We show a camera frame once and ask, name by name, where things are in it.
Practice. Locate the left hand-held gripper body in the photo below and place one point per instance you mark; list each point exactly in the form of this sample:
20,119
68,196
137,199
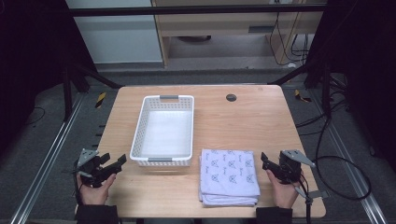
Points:
90,169

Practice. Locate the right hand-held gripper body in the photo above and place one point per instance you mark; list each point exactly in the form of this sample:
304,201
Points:
290,169

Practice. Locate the person's right hand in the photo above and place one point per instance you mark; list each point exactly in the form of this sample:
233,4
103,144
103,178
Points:
285,194

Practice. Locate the person's left hand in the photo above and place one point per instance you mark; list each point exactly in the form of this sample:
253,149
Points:
95,193

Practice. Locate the folded lilac patterned towel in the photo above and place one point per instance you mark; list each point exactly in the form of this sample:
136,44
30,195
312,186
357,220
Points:
229,174

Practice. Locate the white plastic basket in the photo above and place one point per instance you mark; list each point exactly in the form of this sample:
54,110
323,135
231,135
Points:
165,133

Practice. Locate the yellow black hazard tape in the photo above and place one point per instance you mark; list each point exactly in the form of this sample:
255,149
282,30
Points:
301,96
100,100

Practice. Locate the white cabinet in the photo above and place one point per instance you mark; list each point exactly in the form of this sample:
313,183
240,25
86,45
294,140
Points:
118,37

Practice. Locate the black curtain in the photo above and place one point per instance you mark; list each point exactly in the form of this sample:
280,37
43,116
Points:
28,62
364,68

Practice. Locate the light wooden desk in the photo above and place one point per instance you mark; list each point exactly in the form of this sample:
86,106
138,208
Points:
218,25

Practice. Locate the grey bracket on black post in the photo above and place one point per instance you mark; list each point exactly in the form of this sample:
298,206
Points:
317,194

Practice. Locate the aluminium floor rail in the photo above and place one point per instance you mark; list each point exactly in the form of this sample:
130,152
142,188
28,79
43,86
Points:
46,161
351,174

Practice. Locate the black metal frame strut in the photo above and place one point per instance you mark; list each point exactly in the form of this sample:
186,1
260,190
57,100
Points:
326,93
67,93

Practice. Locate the black horizontal frame bar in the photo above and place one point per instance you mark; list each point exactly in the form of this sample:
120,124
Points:
186,10

